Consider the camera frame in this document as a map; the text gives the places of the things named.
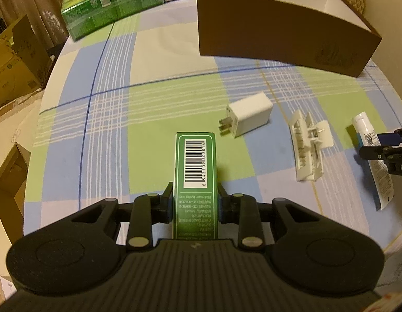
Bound white charger plug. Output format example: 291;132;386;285
219;93;273;138

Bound brown cardboard box white inside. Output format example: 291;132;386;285
196;0;382;78

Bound green shrink-wrapped drink pack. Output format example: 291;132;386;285
61;0;166;42

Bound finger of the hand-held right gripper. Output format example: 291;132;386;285
379;123;402;144
359;145;392;162

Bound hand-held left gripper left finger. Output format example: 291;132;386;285
69;182;174;251

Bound closed brown cardboard carton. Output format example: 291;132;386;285
0;15;54;113

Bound white plastic clip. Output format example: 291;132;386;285
289;110;333;183

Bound white tube with blue label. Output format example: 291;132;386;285
352;112;394;210

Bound open brown cardboard carton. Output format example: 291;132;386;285
0;141;32;244

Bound slim green box with barcode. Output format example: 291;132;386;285
173;132;221;240

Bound beige curtain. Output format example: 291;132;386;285
0;0;101;49

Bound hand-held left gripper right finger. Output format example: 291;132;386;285
218;184;331;251

